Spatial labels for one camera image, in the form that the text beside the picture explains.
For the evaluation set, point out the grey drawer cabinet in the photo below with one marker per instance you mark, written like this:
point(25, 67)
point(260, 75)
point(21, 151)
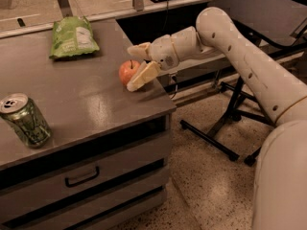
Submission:
point(95, 121)

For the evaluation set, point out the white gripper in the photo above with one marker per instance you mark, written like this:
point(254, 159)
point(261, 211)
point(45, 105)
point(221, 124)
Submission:
point(161, 52)

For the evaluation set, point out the black drawer handle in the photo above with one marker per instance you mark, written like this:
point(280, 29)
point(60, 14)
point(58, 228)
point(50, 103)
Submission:
point(71, 182)

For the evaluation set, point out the green soda can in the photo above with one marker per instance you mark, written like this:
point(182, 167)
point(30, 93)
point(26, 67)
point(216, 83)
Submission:
point(24, 117)

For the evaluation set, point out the green rice chip bag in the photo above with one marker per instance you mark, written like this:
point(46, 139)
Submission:
point(72, 36)

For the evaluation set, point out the black rolling laptop stand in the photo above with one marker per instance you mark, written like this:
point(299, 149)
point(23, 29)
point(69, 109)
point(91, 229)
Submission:
point(236, 90)

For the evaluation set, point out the black office chair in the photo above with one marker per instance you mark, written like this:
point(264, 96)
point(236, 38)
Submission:
point(251, 159)

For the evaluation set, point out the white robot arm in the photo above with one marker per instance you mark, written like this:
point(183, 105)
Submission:
point(280, 184)

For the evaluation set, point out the red apple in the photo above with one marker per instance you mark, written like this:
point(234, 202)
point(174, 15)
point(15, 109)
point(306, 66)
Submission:
point(127, 70)

